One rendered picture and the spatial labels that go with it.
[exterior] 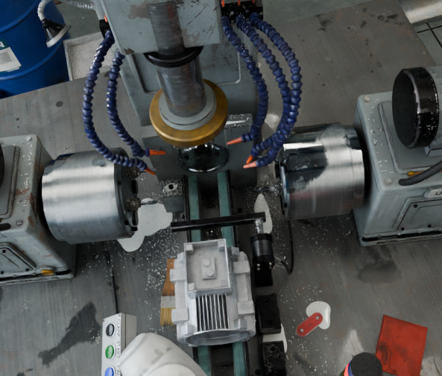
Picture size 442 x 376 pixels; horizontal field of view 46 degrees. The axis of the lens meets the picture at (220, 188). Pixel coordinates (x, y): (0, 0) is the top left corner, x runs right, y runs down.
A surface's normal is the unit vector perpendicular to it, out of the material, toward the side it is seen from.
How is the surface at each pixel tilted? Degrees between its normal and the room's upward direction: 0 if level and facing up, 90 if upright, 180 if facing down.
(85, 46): 0
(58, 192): 21
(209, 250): 0
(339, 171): 32
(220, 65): 90
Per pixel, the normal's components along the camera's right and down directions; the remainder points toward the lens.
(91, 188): -0.05, -0.12
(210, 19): 0.08, 0.88
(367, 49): -0.09, -0.47
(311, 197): 0.02, 0.50
